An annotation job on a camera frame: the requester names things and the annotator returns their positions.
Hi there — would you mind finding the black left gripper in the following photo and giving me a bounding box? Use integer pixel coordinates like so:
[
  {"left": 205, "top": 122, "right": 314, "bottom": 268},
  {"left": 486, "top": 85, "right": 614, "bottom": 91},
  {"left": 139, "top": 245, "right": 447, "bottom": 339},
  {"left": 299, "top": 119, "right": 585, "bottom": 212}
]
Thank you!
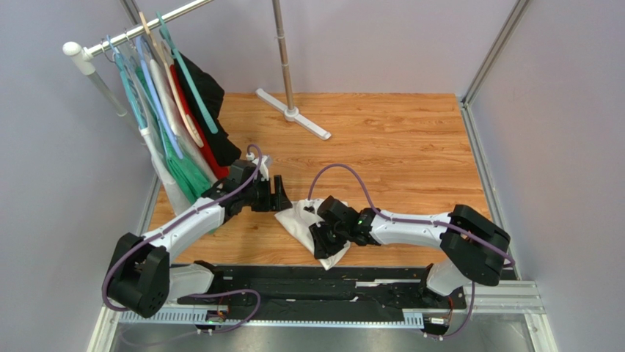
[{"left": 241, "top": 175, "right": 292, "bottom": 213}]

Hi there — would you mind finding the white cloth napkin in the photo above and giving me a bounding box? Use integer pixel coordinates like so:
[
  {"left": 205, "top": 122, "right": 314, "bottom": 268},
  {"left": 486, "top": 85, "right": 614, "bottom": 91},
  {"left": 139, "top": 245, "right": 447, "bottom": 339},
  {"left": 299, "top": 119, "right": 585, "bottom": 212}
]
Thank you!
[{"left": 274, "top": 198, "right": 324, "bottom": 254}]

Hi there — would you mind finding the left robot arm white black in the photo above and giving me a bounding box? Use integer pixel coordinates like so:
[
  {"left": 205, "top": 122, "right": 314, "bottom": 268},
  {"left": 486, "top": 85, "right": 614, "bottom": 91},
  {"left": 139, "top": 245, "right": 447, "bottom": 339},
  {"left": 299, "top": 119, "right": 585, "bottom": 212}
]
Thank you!
[{"left": 102, "top": 155, "right": 292, "bottom": 318}]

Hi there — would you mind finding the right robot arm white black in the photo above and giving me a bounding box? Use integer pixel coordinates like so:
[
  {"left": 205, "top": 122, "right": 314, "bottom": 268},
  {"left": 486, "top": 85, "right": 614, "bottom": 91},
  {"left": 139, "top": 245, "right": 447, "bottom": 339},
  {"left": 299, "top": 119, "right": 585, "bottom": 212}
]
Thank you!
[{"left": 302, "top": 196, "right": 512, "bottom": 296}]

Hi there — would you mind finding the red hanging garment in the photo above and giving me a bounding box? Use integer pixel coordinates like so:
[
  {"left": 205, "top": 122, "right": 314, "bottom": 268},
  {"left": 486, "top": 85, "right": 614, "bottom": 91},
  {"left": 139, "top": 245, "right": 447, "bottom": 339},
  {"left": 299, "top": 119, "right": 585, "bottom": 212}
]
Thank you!
[{"left": 168, "top": 65, "right": 230, "bottom": 180}]

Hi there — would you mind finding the black hanging garment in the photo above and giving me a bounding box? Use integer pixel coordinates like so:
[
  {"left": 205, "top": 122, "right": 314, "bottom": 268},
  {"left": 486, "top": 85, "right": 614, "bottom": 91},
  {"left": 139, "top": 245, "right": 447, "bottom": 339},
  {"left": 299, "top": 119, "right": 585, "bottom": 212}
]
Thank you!
[{"left": 173, "top": 56, "right": 243, "bottom": 167}]

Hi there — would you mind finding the green hanging garment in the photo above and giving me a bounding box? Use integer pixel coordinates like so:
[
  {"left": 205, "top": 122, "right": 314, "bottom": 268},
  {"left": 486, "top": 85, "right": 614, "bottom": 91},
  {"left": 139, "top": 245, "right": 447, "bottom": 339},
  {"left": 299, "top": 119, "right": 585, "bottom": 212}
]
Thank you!
[{"left": 133, "top": 61, "right": 216, "bottom": 215}]

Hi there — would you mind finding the white hanging garment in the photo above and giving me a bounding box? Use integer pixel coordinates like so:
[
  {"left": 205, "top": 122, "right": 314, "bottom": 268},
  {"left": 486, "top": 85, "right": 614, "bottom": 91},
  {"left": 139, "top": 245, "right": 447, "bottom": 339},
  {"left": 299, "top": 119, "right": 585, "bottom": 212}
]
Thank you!
[{"left": 114, "top": 37, "right": 217, "bottom": 215}]

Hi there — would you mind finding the wooden hanger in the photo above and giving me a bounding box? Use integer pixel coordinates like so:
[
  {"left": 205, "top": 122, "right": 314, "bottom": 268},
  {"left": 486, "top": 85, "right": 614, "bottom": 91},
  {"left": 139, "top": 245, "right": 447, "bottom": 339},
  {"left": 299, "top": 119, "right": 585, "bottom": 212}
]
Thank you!
[{"left": 139, "top": 12, "right": 204, "bottom": 149}]

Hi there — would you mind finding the light teal plastic hanger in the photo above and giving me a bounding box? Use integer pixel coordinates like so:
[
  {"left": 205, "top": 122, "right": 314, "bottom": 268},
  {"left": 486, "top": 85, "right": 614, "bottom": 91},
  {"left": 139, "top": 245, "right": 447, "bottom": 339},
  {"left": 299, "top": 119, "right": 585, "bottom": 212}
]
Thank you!
[{"left": 106, "top": 35, "right": 147, "bottom": 130}]

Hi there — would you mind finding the blue plastic hanger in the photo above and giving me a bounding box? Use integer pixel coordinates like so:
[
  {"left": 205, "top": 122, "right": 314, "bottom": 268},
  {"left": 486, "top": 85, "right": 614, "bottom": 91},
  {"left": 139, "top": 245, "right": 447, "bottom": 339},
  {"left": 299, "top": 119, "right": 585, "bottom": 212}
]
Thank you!
[{"left": 134, "top": 35, "right": 184, "bottom": 160}]

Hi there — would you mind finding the white clothes rack stand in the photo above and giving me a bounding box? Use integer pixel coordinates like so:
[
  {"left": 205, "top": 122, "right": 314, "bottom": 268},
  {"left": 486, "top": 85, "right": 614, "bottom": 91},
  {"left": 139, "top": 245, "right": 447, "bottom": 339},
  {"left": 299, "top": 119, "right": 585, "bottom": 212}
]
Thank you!
[{"left": 53, "top": 1, "right": 342, "bottom": 140}]

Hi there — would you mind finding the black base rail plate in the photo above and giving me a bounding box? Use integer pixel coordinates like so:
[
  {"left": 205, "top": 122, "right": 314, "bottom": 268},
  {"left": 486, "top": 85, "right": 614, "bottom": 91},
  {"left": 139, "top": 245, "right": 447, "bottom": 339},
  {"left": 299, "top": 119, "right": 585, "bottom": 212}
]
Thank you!
[{"left": 170, "top": 265, "right": 518, "bottom": 323}]

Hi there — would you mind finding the white slotted cable duct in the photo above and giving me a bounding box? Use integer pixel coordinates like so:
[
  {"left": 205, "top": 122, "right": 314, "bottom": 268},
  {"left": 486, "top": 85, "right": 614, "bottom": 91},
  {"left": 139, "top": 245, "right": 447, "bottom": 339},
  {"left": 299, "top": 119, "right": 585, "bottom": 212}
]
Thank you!
[{"left": 118, "top": 306, "right": 425, "bottom": 329}]

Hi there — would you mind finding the aluminium frame rail right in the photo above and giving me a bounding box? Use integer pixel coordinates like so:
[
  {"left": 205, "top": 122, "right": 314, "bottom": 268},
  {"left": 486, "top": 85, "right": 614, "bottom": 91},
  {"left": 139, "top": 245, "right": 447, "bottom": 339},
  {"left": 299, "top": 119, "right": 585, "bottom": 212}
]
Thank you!
[{"left": 458, "top": 0, "right": 533, "bottom": 267}]

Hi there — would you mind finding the aluminium frame rail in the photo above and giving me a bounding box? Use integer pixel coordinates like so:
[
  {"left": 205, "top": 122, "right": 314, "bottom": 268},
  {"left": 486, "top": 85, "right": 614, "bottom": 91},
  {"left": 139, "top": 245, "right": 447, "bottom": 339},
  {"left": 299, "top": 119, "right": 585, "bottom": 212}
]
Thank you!
[
  {"left": 87, "top": 176, "right": 161, "bottom": 352},
  {"left": 458, "top": 0, "right": 533, "bottom": 267}
]

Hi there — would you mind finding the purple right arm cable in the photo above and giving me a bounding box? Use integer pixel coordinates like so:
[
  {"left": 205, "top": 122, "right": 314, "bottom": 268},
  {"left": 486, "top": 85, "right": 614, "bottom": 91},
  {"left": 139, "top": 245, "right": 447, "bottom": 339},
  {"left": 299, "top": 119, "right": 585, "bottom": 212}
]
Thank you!
[{"left": 307, "top": 164, "right": 516, "bottom": 341}]

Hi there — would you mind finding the aluminium frame rail left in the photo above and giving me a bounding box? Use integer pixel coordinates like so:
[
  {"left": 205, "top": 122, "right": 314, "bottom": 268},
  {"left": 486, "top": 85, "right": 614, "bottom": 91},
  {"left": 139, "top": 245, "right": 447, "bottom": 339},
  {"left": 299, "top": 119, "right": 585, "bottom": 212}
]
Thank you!
[{"left": 87, "top": 176, "right": 161, "bottom": 352}]

